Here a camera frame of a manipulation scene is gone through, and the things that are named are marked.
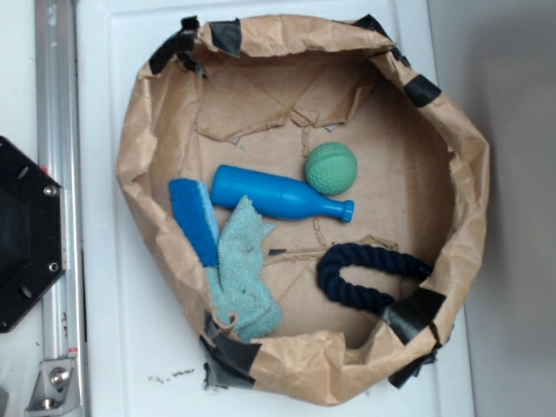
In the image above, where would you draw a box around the light blue terry cloth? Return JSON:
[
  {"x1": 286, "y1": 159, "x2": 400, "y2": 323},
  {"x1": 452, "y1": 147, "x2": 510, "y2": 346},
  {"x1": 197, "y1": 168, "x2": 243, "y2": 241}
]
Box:
[{"x1": 205, "y1": 196, "x2": 283, "y2": 342}]

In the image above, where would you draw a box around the blue plastic bottle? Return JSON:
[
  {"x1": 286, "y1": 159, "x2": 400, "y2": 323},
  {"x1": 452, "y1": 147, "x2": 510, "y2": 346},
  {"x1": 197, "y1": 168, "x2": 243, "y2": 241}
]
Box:
[{"x1": 210, "y1": 165, "x2": 354, "y2": 222}]

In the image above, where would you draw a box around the brown paper bag bin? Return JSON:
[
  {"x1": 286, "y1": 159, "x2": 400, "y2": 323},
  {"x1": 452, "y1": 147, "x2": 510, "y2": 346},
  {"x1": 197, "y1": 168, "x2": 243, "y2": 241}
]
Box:
[{"x1": 116, "y1": 15, "x2": 490, "y2": 406}]

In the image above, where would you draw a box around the green dimpled ball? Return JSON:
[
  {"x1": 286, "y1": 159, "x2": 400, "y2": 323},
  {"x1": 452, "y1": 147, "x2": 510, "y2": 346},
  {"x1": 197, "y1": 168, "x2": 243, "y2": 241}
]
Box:
[{"x1": 305, "y1": 142, "x2": 358, "y2": 195}]

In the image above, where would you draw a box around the blue sponge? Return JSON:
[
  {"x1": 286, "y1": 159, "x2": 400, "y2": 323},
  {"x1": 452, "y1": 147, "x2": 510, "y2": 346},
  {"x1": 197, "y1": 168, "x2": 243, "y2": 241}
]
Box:
[{"x1": 169, "y1": 178, "x2": 220, "y2": 267}]

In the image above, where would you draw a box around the navy blue rope loop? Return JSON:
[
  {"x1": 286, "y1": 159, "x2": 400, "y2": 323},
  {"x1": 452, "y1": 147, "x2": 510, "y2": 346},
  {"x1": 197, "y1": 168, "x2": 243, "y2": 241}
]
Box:
[{"x1": 316, "y1": 243, "x2": 434, "y2": 313}]

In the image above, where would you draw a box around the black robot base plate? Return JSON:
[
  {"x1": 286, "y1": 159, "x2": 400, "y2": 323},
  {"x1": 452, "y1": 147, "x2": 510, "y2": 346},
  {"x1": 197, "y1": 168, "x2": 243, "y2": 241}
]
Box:
[{"x1": 1, "y1": 136, "x2": 65, "y2": 334}]

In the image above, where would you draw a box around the metal corner bracket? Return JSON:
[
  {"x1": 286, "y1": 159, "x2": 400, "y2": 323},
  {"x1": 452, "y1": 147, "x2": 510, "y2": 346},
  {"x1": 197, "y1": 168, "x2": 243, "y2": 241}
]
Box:
[{"x1": 24, "y1": 358, "x2": 80, "y2": 416}]

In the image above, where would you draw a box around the aluminium extrusion rail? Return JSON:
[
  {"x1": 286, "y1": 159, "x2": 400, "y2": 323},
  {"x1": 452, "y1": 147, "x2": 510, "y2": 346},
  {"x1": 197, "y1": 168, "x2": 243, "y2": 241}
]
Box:
[{"x1": 34, "y1": 1, "x2": 90, "y2": 416}]

